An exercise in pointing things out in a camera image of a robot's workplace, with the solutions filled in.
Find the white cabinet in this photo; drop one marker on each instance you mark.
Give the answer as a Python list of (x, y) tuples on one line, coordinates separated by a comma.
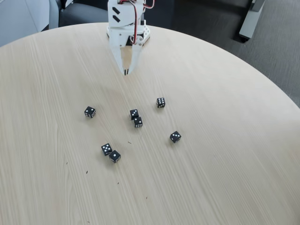
[(18, 18)]

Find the black die with white pips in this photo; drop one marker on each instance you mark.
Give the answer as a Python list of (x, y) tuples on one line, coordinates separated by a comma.
[(114, 156), (160, 102), (90, 112), (138, 122), (134, 114), (106, 149), (175, 137)]

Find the black office chair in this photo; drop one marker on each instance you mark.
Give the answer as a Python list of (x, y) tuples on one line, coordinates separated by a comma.
[(79, 14)]

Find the grey desk leg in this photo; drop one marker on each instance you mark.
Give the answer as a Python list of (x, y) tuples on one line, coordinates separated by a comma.
[(248, 23)]

